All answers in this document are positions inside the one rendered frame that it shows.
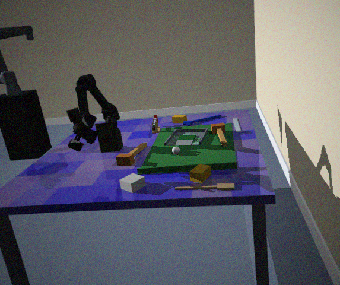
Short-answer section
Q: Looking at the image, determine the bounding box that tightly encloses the green flat mat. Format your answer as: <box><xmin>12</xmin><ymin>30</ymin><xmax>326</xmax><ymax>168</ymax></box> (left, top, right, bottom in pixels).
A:
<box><xmin>141</xmin><ymin>123</ymin><xmax>236</xmax><ymax>167</ymax></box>

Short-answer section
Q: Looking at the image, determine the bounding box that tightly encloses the blue putter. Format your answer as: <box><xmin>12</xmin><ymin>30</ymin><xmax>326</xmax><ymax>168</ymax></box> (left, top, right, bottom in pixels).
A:
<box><xmin>183</xmin><ymin>115</ymin><xmax>221</xmax><ymax>126</ymax></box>

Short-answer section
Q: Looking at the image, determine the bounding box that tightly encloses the white golf ball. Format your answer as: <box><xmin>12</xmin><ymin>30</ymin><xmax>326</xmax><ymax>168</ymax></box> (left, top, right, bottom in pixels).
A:
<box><xmin>172</xmin><ymin>147</ymin><xmax>180</xmax><ymax>154</ymax></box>

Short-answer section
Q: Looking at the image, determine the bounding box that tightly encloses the yellow block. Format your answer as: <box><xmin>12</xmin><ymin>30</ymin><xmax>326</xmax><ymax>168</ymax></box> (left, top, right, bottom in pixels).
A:
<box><xmin>172</xmin><ymin>115</ymin><xmax>187</xmax><ymax>123</ymax></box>
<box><xmin>189</xmin><ymin>164</ymin><xmax>211</xmax><ymax>183</ymax></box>

